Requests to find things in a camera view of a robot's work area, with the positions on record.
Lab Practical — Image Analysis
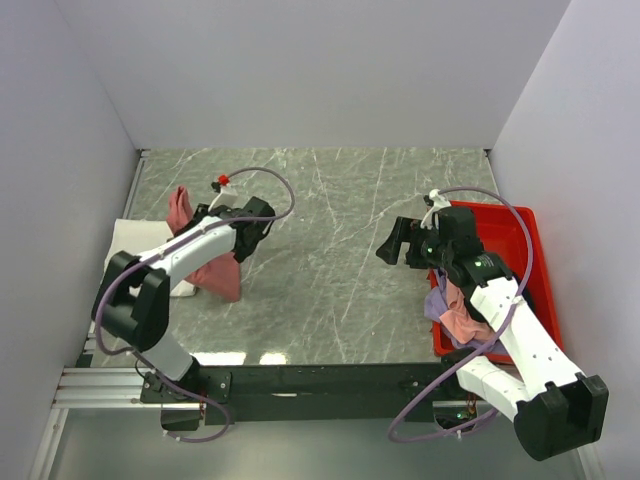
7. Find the folded white t shirt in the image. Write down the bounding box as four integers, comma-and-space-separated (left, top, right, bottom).
104, 219, 173, 268

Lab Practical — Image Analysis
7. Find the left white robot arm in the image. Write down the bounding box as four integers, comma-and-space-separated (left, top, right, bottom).
91, 196, 275, 402

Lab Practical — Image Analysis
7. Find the red plastic bin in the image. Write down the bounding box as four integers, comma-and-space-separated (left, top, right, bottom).
429, 199, 566, 359

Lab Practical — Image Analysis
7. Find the dark pink t shirt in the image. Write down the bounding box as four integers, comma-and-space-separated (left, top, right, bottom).
166, 186, 241, 303

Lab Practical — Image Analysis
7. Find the lavender t shirt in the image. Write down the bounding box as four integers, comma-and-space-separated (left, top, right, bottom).
424, 269, 485, 356

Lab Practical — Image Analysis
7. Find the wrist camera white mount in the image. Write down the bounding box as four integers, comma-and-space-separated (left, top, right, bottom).
209, 175, 238, 210
419, 189, 451, 230

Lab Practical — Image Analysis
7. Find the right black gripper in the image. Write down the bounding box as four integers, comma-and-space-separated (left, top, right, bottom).
375, 216, 454, 270

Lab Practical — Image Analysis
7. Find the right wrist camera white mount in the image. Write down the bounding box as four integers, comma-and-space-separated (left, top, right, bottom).
419, 189, 451, 230

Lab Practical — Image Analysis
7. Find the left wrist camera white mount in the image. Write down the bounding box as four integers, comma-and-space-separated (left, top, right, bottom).
209, 175, 238, 210

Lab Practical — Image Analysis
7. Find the aluminium frame rail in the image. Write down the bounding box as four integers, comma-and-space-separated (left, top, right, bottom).
52, 367, 151, 409

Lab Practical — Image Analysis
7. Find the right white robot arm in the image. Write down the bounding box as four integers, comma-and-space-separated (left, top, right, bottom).
376, 205, 609, 461

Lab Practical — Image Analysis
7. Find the light pink t shirt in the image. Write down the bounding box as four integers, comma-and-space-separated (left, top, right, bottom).
439, 280, 493, 344

